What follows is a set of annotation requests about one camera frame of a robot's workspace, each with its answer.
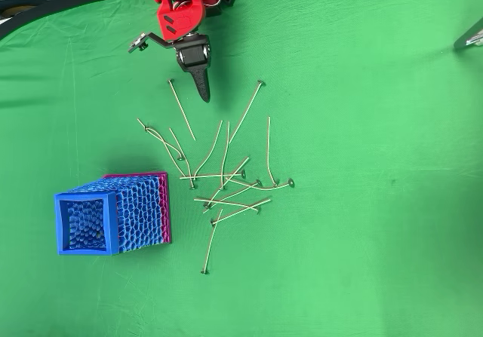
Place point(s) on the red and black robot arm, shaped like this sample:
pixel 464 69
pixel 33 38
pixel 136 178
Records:
pixel 181 18

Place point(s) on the blue magenta lattice basket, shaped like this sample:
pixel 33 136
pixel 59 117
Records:
pixel 139 209

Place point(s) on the green table cloth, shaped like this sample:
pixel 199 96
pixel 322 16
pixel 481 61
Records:
pixel 358 220

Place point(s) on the black table edge trim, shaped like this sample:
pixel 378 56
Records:
pixel 75 1

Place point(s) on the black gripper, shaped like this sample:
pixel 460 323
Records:
pixel 193 56

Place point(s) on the candle wick with metal tab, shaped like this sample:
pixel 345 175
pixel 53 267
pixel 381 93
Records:
pixel 180 159
pixel 206 204
pixel 192 187
pixel 147 129
pixel 257 209
pixel 258 182
pixel 213 222
pixel 290 181
pixel 276 183
pixel 223 187
pixel 170 82
pixel 204 272
pixel 193 181
pixel 260 83
pixel 242 173

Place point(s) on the chrome metal stand pole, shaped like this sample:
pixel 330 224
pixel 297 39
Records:
pixel 466 37

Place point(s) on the clear plastic stand clamp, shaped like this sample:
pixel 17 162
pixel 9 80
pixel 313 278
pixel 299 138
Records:
pixel 477 42

